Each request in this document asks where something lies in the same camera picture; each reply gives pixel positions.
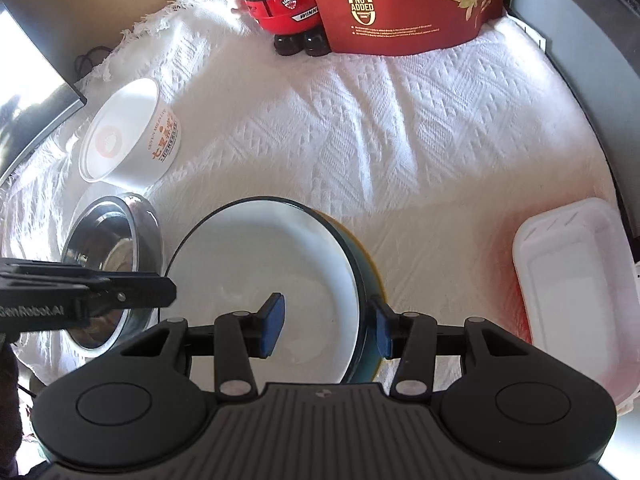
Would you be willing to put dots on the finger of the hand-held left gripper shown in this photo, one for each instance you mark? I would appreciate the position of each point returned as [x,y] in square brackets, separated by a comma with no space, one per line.
[140,292]
[50,272]

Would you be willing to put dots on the white printed paper bowl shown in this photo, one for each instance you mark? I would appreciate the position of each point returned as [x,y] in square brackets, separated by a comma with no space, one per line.
[145,155]

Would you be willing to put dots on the red snack bag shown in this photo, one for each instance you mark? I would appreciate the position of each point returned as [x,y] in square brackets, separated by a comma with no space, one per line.
[400,15]

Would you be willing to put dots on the black monitor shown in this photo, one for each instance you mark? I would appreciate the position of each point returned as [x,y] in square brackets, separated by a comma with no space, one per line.
[30,85]

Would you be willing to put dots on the white plastic tray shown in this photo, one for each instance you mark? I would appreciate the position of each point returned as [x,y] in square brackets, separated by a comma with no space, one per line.
[575,285]

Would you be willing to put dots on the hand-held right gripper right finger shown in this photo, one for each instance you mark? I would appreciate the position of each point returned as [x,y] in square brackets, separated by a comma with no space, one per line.
[382,327]

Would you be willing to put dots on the white knitted cloth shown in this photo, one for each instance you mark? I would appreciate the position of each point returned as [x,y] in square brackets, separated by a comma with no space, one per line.
[400,135]

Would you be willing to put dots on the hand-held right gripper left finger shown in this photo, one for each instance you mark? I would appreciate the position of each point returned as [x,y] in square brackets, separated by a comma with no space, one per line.
[272,325]

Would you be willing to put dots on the stainless steel bowl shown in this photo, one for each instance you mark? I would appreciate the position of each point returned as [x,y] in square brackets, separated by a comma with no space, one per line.
[145,225]

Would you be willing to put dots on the blue bowl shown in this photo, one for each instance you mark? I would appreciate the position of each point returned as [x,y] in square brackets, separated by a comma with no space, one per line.
[260,250]

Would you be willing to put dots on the panda figurine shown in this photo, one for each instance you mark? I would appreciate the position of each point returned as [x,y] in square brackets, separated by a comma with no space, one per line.
[275,5]

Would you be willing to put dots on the white computer case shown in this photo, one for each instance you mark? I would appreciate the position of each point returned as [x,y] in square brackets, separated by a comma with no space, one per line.
[575,35]

